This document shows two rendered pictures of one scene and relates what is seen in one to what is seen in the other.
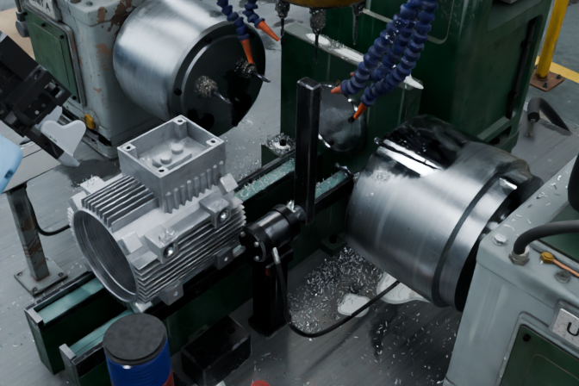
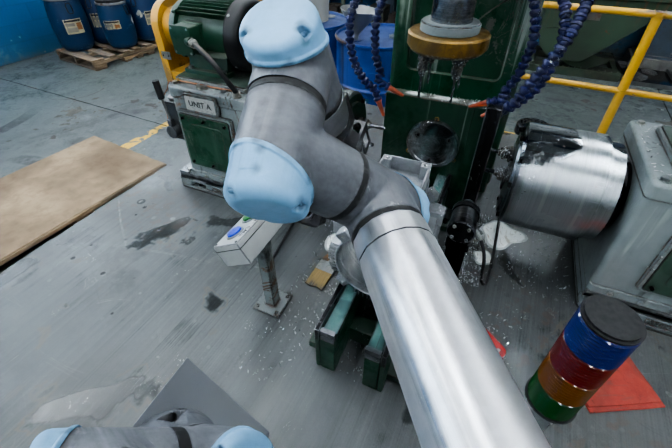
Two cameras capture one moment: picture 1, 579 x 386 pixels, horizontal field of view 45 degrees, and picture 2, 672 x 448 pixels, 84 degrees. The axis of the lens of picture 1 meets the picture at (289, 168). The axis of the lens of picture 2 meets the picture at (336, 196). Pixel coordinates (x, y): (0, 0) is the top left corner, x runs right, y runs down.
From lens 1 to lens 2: 61 cm
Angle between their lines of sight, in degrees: 16
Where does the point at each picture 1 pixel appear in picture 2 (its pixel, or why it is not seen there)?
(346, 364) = (508, 294)
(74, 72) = not seen: hidden behind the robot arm
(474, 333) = (629, 247)
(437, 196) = (585, 165)
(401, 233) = (564, 196)
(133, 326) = (603, 309)
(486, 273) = (653, 204)
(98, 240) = (346, 260)
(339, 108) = (438, 135)
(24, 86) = (351, 139)
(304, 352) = (479, 296)
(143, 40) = not seen: hidden behind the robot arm
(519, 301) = not seen: outside the picture
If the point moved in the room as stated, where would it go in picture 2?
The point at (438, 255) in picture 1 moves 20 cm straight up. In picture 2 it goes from (598, 203) to (649, 112)
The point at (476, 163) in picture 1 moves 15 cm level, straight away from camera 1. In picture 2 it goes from (595, 140) to (560, 109)
